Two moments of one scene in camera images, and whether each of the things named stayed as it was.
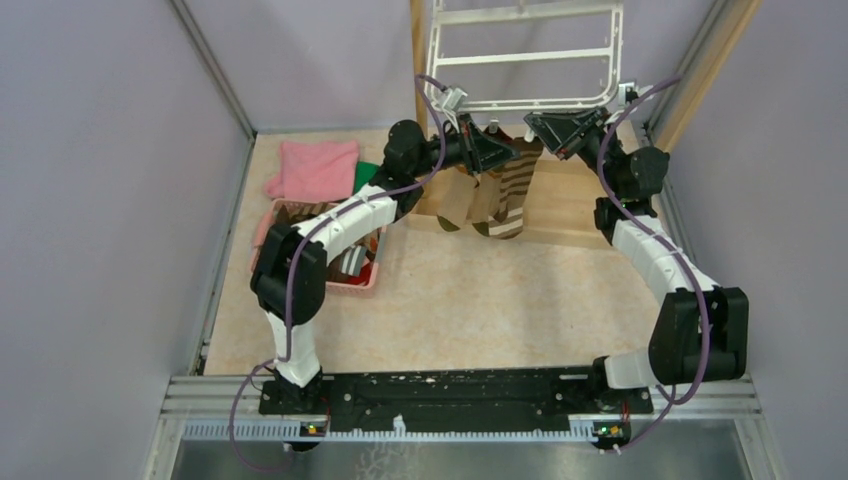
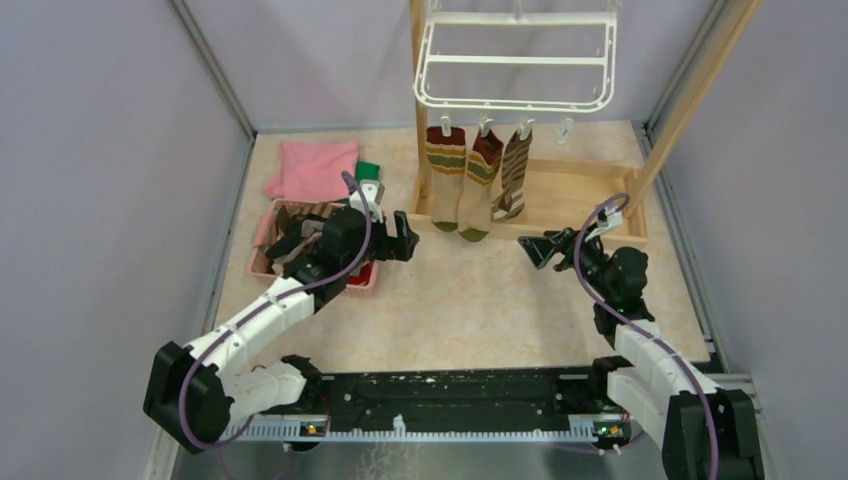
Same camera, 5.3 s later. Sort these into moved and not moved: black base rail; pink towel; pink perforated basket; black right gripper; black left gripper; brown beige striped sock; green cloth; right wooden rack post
Moved: black right gripper; brown beige striped sock; black left gripper
Not moved: black base rail; pink perforated basket; green cloth; right wooden rack post; pink towel
